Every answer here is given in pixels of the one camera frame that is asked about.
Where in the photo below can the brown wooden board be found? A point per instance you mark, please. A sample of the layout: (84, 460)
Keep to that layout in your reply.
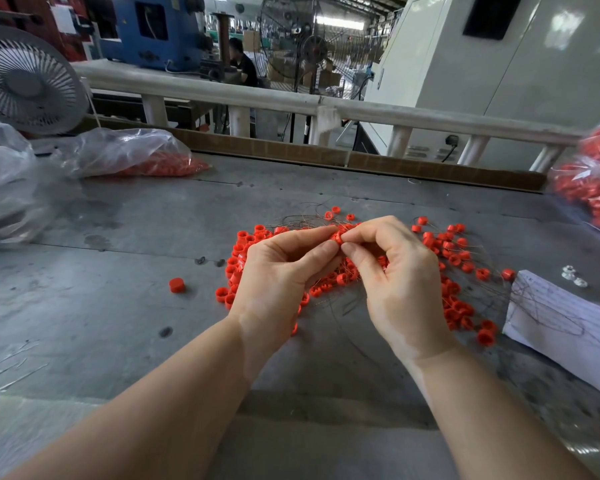
(292, 150)

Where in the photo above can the small clear plastic piece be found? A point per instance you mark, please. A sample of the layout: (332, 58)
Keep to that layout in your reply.
(568, 271)
(580, 282)

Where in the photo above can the black pedestal fan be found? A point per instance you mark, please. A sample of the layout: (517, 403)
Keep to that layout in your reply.
(315, 52)

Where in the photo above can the clear bag with red pieces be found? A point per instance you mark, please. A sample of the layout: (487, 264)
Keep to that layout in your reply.
(125, 152)

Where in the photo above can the white metal railing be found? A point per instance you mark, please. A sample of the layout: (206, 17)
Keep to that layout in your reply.
(242, 92)

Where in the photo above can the red industrial machine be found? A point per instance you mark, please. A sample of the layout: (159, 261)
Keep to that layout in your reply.
(27, 17)

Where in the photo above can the white desk fan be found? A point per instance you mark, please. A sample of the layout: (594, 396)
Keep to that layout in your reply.
(27, 82)

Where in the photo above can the large grey machine cabinet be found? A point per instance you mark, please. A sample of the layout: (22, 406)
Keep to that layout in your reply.
(555, 70)

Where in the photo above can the crumpled clear plastic bag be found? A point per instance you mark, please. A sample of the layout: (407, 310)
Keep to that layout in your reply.
(2, 185)

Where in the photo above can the person's left forearm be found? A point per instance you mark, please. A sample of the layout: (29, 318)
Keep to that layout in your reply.
(145, 410)

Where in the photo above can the person's right hand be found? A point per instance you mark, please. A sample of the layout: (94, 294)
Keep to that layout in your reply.
(405, 290)

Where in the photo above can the person's right forearm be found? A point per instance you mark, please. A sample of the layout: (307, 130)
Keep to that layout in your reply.
(500, 415)

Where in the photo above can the pile of red plastic rings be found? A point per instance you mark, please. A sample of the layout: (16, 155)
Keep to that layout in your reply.
(460, 265)

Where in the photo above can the large clear bag red pieces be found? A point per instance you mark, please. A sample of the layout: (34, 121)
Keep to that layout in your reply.
(595, 180)

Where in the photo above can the blue industrial machine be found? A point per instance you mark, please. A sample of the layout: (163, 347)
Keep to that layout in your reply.
(170, 40)

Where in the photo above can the person's left hand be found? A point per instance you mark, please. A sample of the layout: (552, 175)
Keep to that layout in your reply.
(275, 290)

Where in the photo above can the white paper sheet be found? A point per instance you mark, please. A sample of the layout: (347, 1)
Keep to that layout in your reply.
(568, 333)

